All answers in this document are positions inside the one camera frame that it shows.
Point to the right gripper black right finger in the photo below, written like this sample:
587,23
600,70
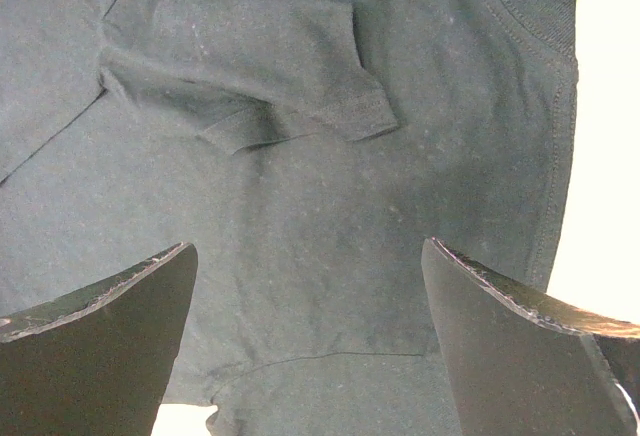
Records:
521,362

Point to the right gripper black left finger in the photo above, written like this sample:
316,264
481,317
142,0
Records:
97,361

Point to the black t shirt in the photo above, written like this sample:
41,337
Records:
308,149

